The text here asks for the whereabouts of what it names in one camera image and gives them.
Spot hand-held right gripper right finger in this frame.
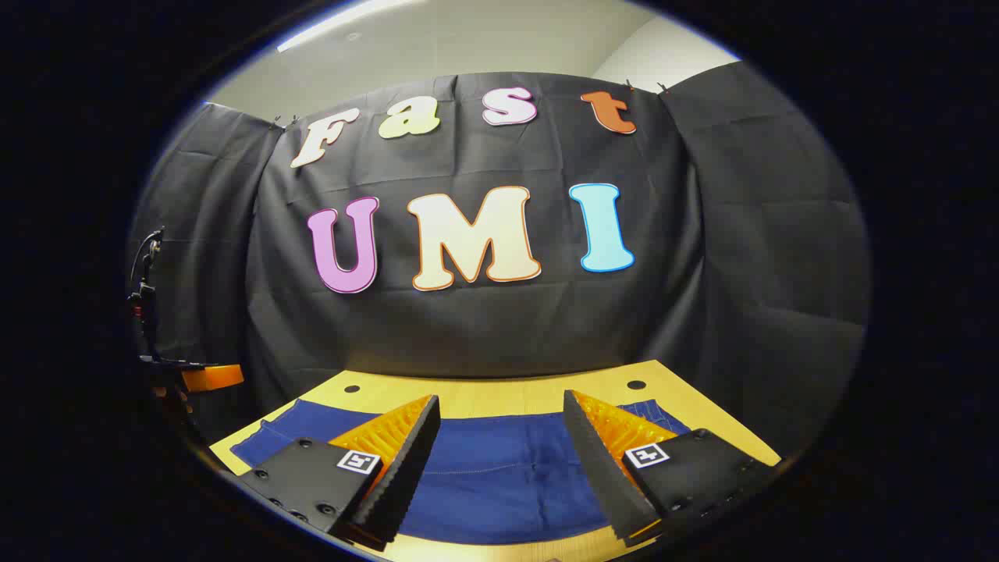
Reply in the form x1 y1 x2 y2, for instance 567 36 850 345
562 389 781 547

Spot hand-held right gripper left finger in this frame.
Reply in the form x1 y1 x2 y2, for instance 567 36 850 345
234 394 442 553

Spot blue denim jeans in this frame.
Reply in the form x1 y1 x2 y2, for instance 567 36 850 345
229 398 691 546

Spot black backdrop cloth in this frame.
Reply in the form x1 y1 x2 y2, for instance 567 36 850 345
125 61 871 461

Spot black stand with cable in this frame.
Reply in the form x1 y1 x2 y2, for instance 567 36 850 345
126 226 166 364

